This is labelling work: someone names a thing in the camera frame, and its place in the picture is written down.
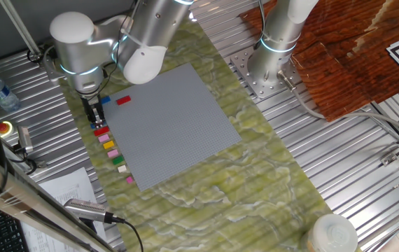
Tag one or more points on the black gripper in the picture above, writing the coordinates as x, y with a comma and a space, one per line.
91, 103

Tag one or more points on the blue Lego brick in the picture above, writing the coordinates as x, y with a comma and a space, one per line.
106, 99
92, 126

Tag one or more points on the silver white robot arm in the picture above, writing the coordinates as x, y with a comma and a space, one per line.
77, 49

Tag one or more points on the red Lego brick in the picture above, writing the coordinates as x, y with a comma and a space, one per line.
101, 131
123, 100

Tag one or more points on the yellow Lego brick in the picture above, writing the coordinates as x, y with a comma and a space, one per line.
108, 144

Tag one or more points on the green Lego brick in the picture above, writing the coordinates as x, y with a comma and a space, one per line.
118, 160

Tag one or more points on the white Lego brick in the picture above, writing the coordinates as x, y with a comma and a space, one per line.
122, 168

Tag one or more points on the small pink Lego brick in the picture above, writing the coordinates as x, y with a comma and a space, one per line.
129, 180

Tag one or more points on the grey Lego baseplate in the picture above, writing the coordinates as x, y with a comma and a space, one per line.
171, 133

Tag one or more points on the small silver box device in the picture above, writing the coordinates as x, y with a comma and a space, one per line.
24, 138

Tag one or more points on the printed paper sheet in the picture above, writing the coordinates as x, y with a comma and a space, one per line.
70, 189

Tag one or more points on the red emergency stop button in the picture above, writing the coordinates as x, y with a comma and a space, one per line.
3, 127

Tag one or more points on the clear water bottle blue cap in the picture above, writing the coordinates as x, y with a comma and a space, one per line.
0, 92

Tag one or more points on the slim aluminium pole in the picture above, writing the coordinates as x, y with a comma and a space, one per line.
19, 28

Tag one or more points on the green marble pattern mat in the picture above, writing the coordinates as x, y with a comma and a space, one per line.
220, 203

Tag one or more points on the brown wooden board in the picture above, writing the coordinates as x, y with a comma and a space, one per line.
343, 52

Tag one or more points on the white plastic jar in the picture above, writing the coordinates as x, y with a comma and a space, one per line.
332, 234

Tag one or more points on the wrist camera with silver bracket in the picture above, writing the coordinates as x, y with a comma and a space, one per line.
50, 68

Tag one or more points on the silver ribbed camera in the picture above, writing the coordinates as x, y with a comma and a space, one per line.
85, 210

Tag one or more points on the aluminium frame beam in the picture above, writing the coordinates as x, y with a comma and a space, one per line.
28, 206

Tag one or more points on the silver robot mount plate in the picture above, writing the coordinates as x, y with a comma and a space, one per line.
241, 66

